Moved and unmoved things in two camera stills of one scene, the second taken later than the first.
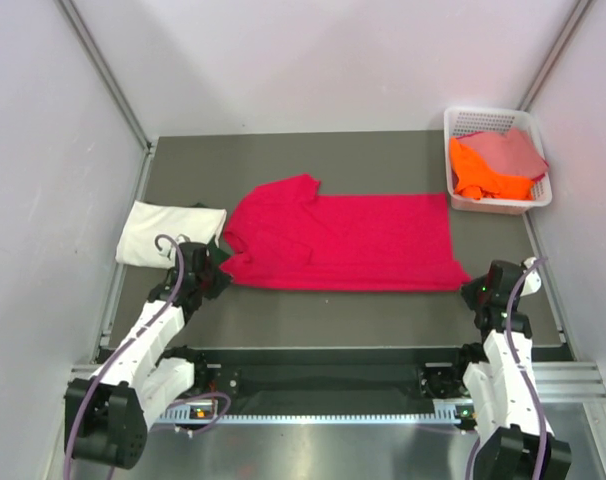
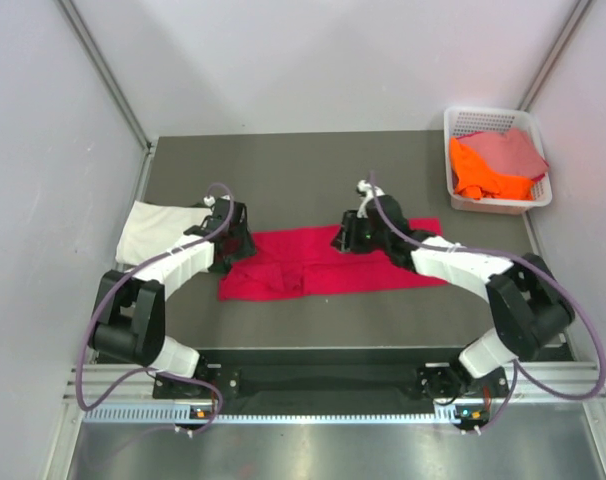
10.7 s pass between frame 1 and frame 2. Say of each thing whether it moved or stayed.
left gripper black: moved
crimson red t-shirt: moved
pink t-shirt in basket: stayed
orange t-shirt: stayed
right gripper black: moved
